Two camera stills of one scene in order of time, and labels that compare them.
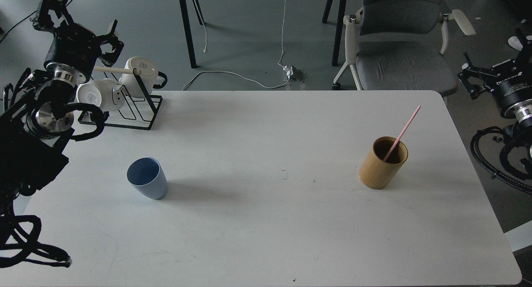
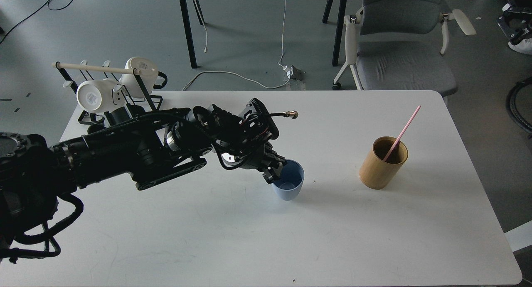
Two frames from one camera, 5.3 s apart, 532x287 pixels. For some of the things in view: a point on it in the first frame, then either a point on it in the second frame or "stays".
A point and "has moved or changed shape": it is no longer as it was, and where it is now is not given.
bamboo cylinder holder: x=376 y=174 stays
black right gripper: x=510 y=84 to x=516 y=20
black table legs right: x=340 y=25 stays
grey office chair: x=397 y=41 stays
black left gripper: x=73 y=44 to x=245 y=141
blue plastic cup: x=146 y=175 has moved or changed shape
